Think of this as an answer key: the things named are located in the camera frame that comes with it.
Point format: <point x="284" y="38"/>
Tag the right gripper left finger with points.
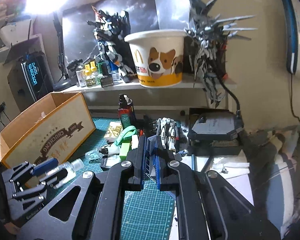
<point x="138" y="159"/>

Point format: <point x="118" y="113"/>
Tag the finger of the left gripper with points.
<point x="54" y="177"/>
<point x="45" y="166"/>

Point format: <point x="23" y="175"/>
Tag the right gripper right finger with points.
<point x="167" y="169"/>

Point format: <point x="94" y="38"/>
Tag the clear bottle with beads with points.
<point x="71" y="167"/>

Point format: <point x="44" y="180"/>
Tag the gold tea packet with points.
<point x="113" y="131"/>

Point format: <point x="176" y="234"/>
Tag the small white robot model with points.
<point x="169" y="132"/>

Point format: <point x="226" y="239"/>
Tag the brown cardboard box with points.
<point x="53" y="127"/>

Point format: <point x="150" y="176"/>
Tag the green cutting mat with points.
<point x="147" y="214"/>

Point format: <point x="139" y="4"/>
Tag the red black spray can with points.
<point x="126" y="111"/>

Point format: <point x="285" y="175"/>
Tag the black desk lamp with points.
<point x="67" y="79"/>

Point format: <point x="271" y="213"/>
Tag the black computer tower case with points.
<point x="30" y="79"/>

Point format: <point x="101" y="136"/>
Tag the yellow cap cement bottle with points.
<point x="90" y="73"/>

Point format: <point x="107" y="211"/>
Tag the clear glass jar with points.
<point x="81" y="78"/>

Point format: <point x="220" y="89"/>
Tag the corgi print paper bucket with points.
<point x="158" y="56"/>

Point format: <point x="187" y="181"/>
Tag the white box on shelf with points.
<point x="17" y="39"/>

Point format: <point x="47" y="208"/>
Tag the blue white robot model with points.
<point x="112" y="40"/>

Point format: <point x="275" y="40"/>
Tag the dark spiky winged model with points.
<point x="210" y="36"/>

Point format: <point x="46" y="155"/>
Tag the dark galaxy poster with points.
<point x="144" y="15"/>

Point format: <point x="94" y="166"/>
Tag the blue curved wall object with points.
<point x="292" y="37"/>

